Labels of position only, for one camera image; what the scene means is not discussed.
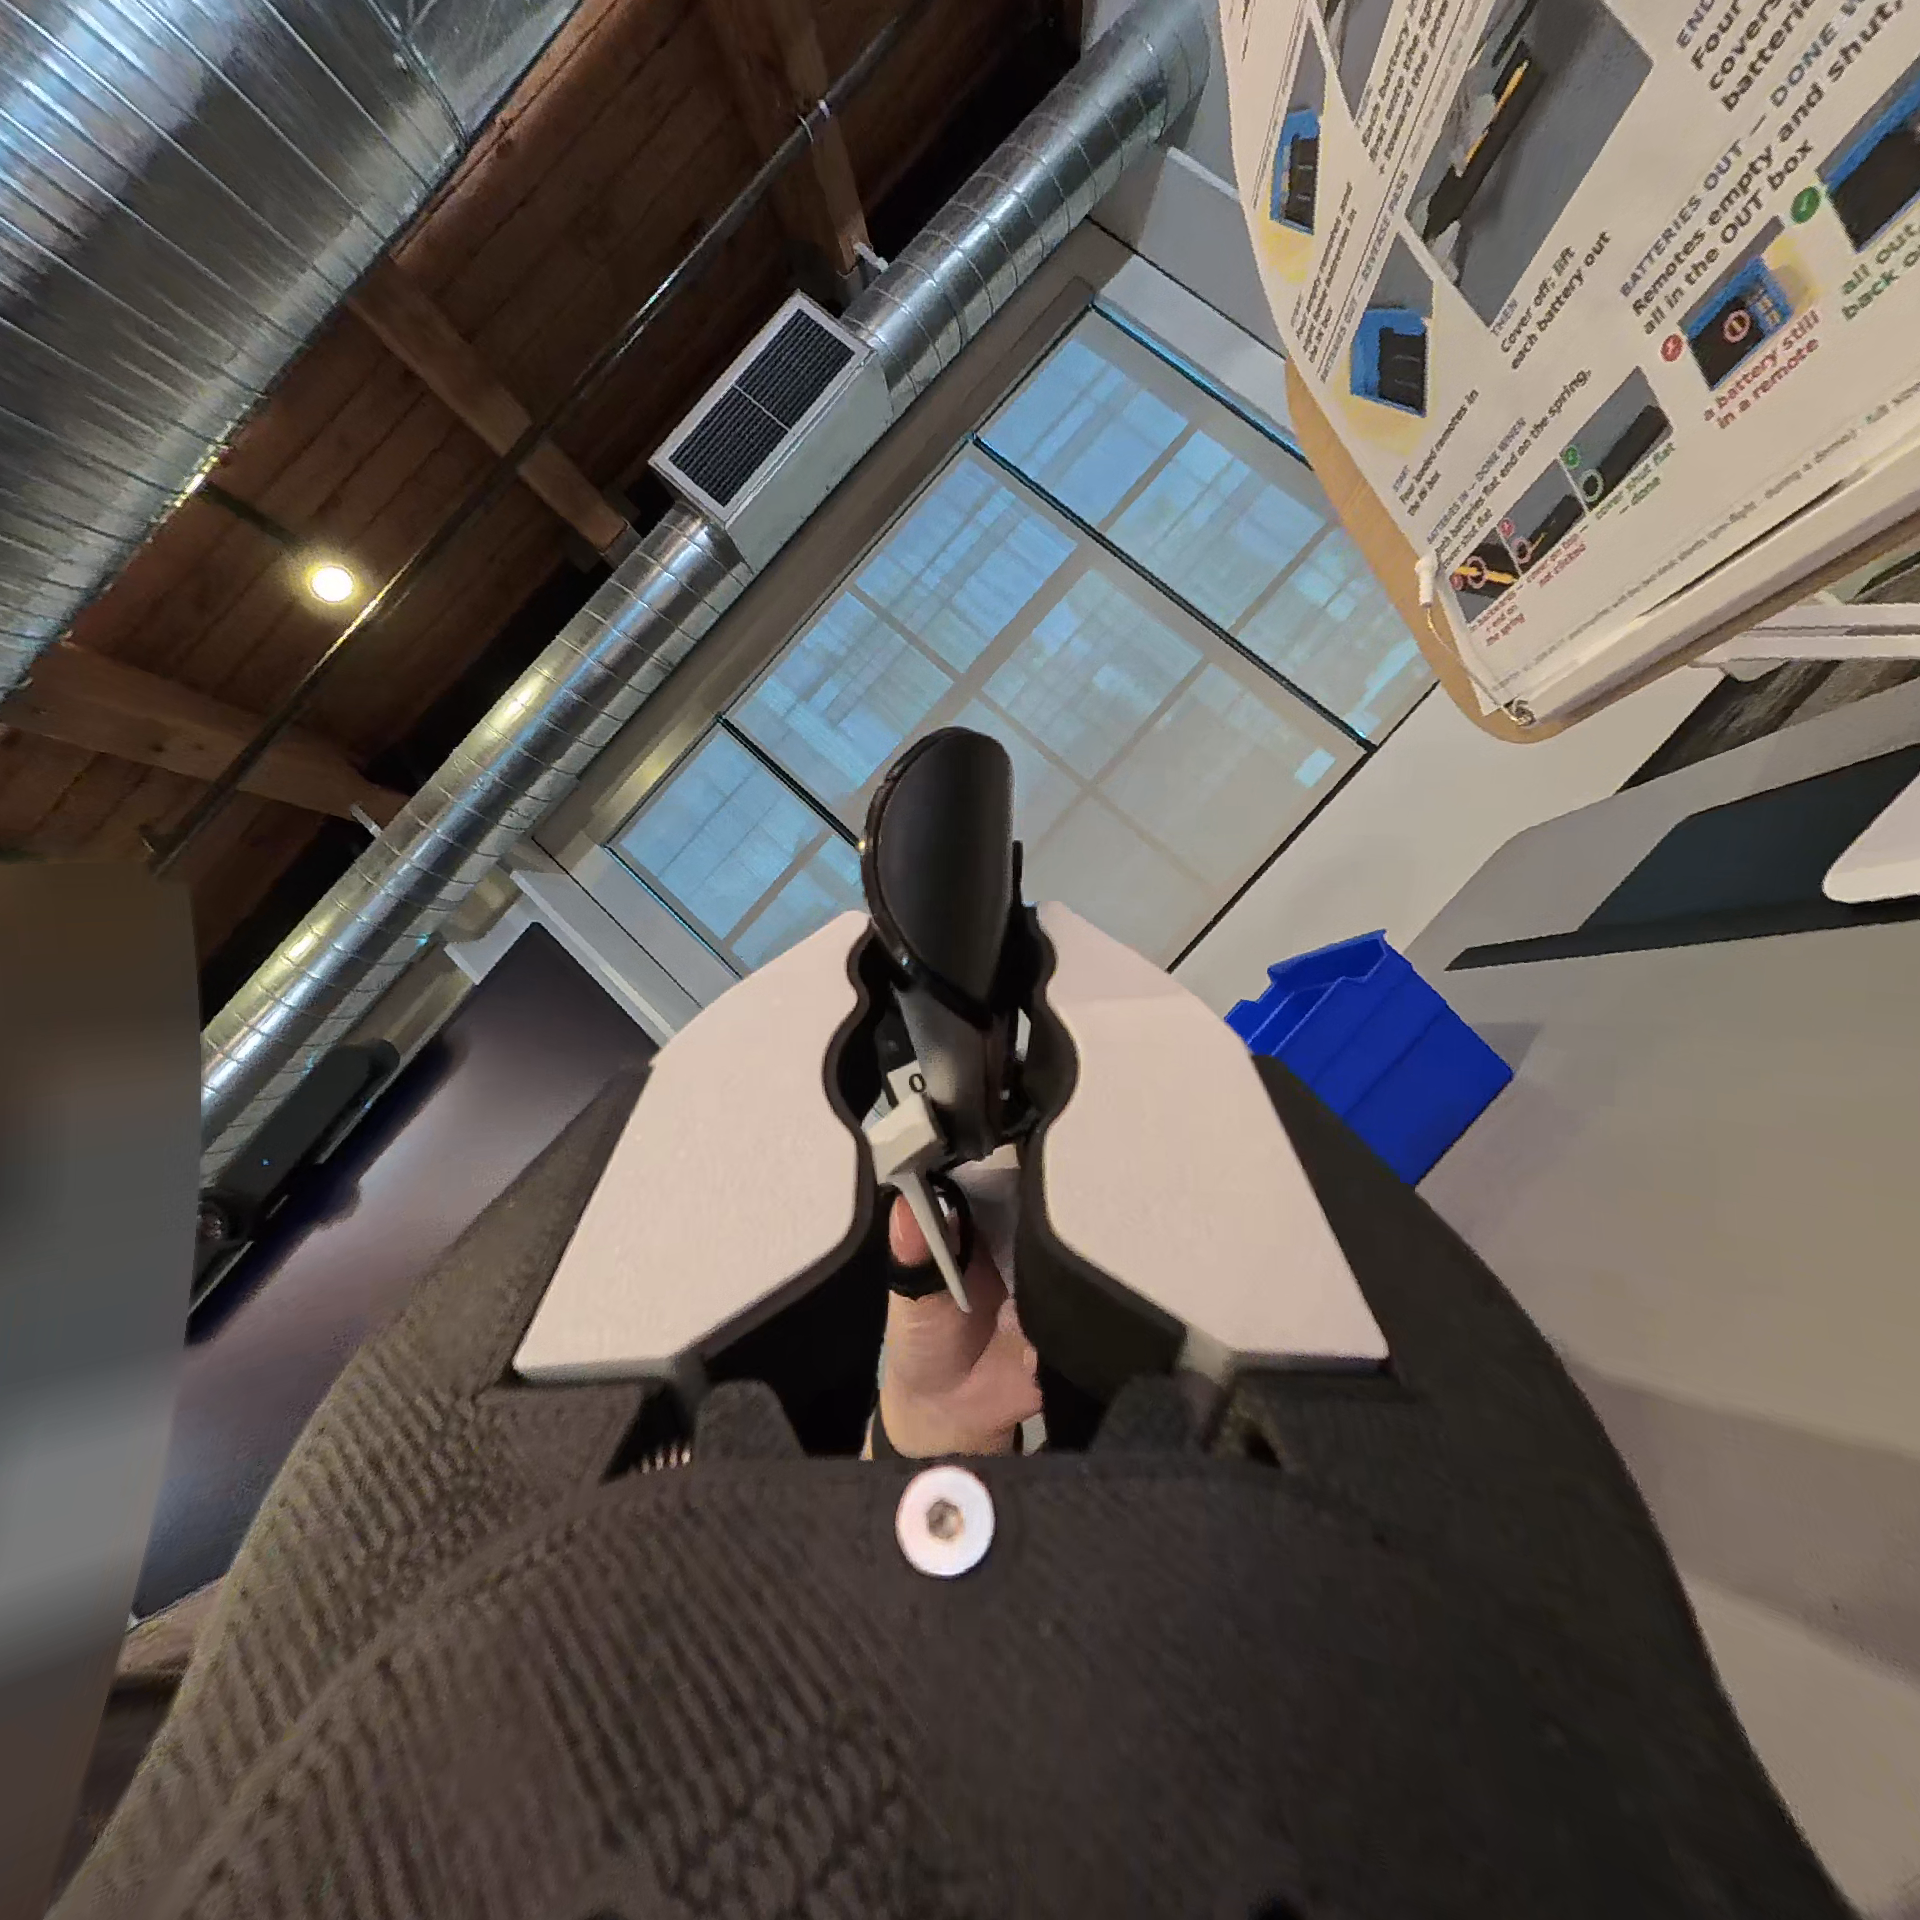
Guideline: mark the printed instruction poster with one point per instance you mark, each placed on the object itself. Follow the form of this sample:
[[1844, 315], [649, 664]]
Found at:
[[1592, 301]]

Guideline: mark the slim silver air duct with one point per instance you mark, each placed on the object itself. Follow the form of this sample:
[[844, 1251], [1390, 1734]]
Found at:
[[601, 692]]

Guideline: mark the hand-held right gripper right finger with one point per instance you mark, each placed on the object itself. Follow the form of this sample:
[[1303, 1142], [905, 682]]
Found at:
[[1201, 1202]]

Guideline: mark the large window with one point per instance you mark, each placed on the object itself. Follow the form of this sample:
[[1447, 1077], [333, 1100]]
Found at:
[[1111, 632]]

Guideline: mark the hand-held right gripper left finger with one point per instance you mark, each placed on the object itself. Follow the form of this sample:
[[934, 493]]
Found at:
[[706, 1202]]

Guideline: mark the white sign stand base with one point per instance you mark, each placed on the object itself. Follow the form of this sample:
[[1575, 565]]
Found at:
[[1885, 842]]

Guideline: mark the ceiling spotlight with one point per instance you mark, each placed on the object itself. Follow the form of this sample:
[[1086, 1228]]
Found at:
[[333, 580]]

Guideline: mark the black video bar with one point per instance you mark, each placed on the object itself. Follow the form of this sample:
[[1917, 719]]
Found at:
[[301, 1126]]

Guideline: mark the black remote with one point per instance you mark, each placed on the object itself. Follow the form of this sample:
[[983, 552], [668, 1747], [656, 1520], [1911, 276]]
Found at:
[[957, 885]]

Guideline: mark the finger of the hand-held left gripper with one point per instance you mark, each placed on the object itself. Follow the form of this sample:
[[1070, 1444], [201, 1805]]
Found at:
[[924, 1171]]

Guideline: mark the blue plastic bin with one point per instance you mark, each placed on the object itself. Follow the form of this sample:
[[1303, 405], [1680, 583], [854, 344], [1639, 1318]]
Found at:
[[1381, 1053]]

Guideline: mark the large silver air duct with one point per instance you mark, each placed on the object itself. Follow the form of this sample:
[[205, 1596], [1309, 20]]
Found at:
[[210, 212]]

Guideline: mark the white air vent grille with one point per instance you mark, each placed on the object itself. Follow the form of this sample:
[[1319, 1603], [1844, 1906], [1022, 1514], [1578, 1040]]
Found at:
[[770, 421]]

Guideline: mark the person's left hand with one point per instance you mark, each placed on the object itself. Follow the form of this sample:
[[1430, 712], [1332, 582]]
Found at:
[[961, 1381]]

